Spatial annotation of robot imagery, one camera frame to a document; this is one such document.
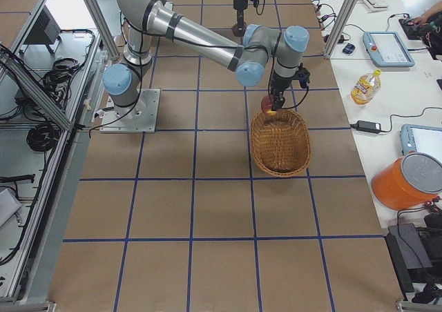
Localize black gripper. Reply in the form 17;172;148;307
231;10;247;37
269;70;294;111

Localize red apple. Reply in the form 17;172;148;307
260;95;278;115

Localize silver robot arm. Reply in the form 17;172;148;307
232;0;249;37
117;0;310;112

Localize woven wicker basket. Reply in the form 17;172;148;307
250;110;311;177

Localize operator hand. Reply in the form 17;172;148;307
414;11;432;26

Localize small dark blue pouch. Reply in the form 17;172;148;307
342;43;356;55

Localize yellow juice bottle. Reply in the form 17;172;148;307
350;69;382;106

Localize black power adapter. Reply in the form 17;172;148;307
350;120;382;134

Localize blue teach pendant far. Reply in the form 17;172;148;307
363;32;415;68

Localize blue teach pendant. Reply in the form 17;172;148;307
363;32;415;68
400;124;442;162

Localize white keyboard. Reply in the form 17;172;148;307
363;0;390;12

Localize blue teach pendant near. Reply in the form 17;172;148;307
400;124;442;162

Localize black joystick controller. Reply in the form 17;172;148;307
398;19;425;40

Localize orange bucket with grey lid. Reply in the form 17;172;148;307
371;152;441;211

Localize grey control box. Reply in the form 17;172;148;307
20;6;61;54

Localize black electronics box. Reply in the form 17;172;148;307
385;224;434;295

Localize aluminium frame post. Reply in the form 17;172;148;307
324;0;358;59

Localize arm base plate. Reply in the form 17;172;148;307
99;88;161;133

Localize coiled black cables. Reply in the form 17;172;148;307
26;121;60;152

